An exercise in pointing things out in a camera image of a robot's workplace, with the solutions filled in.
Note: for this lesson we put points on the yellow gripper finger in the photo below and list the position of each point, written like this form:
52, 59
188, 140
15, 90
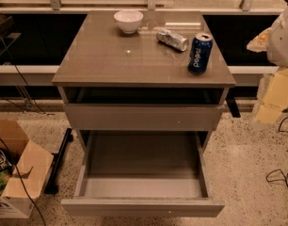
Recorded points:
259, 43
275, 99

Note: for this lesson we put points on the blue pepsi can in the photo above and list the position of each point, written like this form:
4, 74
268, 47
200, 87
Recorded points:
202, 45

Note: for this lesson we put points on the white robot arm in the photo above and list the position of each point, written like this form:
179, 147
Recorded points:
273, 41

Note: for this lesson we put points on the crushed silver can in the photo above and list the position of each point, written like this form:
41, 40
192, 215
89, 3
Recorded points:
172, 39

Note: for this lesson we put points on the grey drawer cabinet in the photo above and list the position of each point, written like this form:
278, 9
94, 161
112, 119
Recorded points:
107, 67

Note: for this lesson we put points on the open grey middle drawer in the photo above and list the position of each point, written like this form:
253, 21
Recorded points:
143, 174

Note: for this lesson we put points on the closed grey top drawer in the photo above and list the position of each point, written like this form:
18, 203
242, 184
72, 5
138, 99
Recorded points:
143, 118

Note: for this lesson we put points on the white ceramic bowl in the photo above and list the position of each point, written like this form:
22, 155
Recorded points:
128, 21

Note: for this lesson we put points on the black floor bar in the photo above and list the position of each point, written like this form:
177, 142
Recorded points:
51, 187

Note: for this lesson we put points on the open cardboard box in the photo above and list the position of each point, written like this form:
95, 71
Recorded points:
30, 166

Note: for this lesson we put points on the black snack bag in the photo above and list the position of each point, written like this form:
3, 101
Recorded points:
5, 162

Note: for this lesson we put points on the green snack bag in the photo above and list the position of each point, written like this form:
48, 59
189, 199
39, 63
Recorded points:
4, 177

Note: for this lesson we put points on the white window ledge rail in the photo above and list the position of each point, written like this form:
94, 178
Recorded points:
42, 75

